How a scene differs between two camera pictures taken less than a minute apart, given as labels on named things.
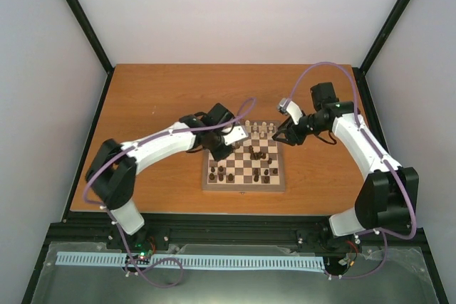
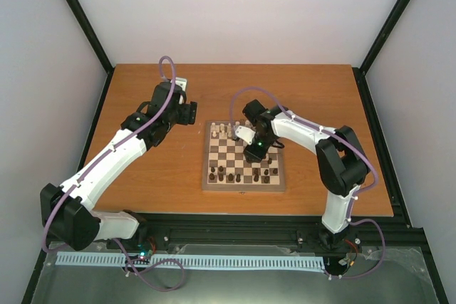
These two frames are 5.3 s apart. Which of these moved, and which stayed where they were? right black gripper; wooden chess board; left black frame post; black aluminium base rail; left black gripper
Moved: right black gripper; left black gripper
Stayed: black aluminium base rail; left black frame post; wooden chess board
